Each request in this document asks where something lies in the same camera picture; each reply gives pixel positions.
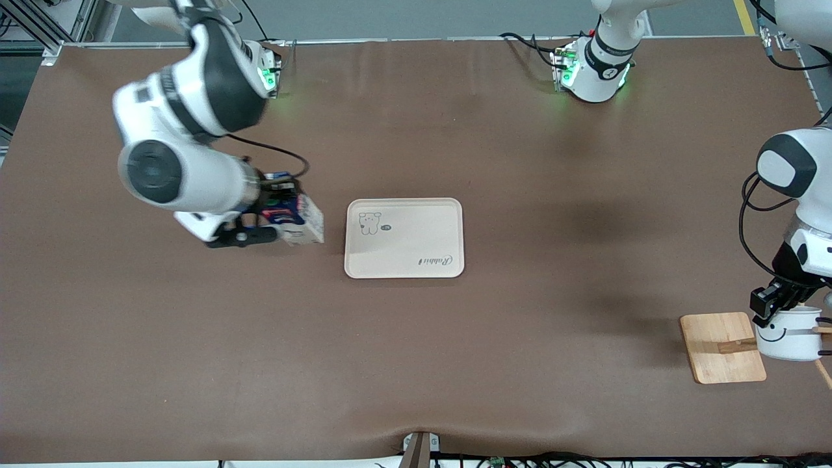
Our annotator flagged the blue milk carton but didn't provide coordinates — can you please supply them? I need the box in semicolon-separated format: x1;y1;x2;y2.
263;172;325;246

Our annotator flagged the white smiley face cup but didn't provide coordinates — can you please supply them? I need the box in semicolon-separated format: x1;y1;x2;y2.
754;305;832;362

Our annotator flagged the beige rabbit print tray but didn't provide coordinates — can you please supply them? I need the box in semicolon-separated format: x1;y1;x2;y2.
344;198;465;280

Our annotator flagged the wooden mug stand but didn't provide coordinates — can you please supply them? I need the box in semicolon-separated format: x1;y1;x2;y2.
679;302;832;391

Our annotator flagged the brown table mat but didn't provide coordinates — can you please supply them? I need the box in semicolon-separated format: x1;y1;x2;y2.
0;38;832;463

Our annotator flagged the black arm base cable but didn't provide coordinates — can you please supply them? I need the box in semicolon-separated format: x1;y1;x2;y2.
499;31;567;71
237;0;291;50

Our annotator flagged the aluminium frame strut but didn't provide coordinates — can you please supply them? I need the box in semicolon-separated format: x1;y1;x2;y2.
757;25;801;54
0;0;98;67

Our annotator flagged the metal table edge bracket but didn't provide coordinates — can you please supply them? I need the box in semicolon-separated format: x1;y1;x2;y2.
402;432;441;468

